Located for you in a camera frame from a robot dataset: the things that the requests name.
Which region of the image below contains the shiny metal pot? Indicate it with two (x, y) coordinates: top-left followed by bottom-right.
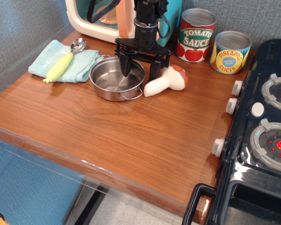
(89, 55), (145, 102)

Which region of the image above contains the dark blue toy stove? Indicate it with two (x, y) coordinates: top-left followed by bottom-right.
(183, 39), (281, 225)

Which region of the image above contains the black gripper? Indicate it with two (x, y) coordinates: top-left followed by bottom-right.
(115, 20), (171, 81)

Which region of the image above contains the teal folded cloth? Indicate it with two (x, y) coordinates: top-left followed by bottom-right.
(28, 40), (99, 83)

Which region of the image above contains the tomato sauce can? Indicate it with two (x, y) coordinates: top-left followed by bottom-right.
(176, 8), (217, 63)

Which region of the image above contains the teal toy microwave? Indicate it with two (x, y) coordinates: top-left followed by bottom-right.
(66, 0), (182, 46)

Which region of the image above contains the plush white brown mushroom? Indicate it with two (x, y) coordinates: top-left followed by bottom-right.
(144, 65), (189, 97)

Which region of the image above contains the spoon with yellow handle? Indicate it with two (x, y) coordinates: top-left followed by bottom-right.
(43, 37), (86, 83)

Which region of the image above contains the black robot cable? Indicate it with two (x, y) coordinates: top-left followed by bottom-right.
(86, 0), (171, 39)

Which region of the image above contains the pineapple slices can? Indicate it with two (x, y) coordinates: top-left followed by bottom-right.
(210, 30), (252, 75)

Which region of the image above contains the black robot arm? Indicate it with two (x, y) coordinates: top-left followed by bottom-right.
(115, 0), (172, 81)

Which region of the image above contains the clear acrylic table guard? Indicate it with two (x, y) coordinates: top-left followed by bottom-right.
(0, 124), (188, 219)

